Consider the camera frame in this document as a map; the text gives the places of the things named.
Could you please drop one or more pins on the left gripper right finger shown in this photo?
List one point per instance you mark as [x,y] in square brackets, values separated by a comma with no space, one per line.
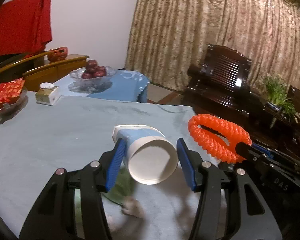
[248,216]

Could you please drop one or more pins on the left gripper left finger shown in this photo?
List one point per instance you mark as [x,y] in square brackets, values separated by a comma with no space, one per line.
[53,214]

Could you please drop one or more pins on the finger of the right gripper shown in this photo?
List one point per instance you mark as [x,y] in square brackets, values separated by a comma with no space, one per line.
[251,155]
[262,149]

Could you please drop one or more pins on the green rubber glove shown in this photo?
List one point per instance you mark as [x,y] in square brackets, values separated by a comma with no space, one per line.
[122,194]

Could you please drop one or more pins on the white blue paper cup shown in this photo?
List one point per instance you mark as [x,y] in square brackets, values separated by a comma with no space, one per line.
[150,158]

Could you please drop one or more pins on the dark wooden side table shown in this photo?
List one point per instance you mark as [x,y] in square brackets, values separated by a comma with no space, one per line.
[271,128]

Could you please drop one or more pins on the green potted plant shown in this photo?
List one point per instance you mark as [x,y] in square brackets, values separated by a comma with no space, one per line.
[276,94]

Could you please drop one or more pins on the light blue tablecloth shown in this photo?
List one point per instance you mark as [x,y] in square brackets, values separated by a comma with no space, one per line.
[77,130]

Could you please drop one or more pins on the glass dish under packet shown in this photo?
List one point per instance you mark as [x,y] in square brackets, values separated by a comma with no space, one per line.
[8,111]

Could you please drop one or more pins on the tissue box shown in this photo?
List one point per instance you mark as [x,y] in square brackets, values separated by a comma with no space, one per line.
[48,94]

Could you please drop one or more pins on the blue plastic table cover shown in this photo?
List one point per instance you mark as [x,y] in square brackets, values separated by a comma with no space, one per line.
[123,86]

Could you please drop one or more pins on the glass fruit bowl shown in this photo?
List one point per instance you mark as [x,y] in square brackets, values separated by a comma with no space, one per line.
[94,84]

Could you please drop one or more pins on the beige patterned curtain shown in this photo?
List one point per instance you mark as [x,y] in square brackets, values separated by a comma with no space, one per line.
[167,36]

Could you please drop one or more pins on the wooden sideboard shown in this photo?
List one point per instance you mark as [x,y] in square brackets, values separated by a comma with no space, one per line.
[37,69]

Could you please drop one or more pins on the dark red apples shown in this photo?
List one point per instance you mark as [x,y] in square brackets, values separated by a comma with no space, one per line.
[93,70]

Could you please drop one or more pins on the red cloth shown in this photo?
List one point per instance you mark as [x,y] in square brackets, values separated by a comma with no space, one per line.
[25,26]

